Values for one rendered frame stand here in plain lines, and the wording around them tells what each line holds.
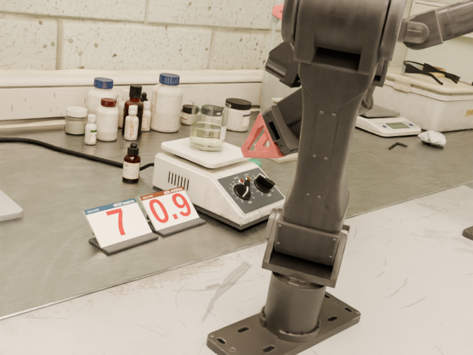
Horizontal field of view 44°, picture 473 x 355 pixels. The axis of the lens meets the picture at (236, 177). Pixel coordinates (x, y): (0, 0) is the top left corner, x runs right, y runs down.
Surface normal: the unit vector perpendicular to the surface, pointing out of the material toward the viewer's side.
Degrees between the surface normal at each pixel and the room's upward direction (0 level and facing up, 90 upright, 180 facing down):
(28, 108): 90
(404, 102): 94
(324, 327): 0
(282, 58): 90
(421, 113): 94
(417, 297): 0
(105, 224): 40
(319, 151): 114
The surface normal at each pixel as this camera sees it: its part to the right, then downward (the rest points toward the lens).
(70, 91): 0.68, 0.34
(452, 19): -0.02, 0.18
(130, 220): 0.60, -0.50
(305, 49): -0.32, 0.63
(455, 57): -0.72, 0.13
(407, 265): 0.15, -0.93
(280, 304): -0.56, 0.19
